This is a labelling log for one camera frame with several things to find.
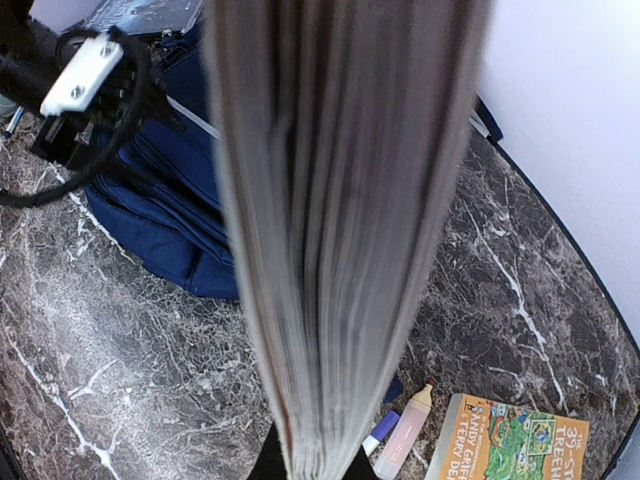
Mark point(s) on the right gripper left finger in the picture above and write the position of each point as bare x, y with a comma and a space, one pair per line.
270, 463

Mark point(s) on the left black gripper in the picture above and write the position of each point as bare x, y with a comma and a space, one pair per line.
95, 130

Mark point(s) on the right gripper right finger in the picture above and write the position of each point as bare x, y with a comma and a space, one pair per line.
353, 465

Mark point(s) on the navy blue backpack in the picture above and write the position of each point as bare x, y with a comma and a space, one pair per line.
165, 200

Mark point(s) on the orange green Treehouse book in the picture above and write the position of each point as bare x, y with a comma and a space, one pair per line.
484, 439

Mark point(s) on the pink Taming of Shrew book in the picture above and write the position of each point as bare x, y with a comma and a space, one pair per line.
326, 365

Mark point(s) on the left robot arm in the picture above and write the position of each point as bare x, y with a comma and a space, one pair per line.
26, 54

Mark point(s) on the blue capped white marker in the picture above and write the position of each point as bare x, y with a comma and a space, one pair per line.
382, 429

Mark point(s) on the red capped white marker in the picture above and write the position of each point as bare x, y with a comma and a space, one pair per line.
13, 123

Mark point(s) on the pink highlighter pen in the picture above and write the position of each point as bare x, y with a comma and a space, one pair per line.
405, 434

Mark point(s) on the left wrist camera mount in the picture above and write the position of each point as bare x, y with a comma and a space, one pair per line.
82, 77

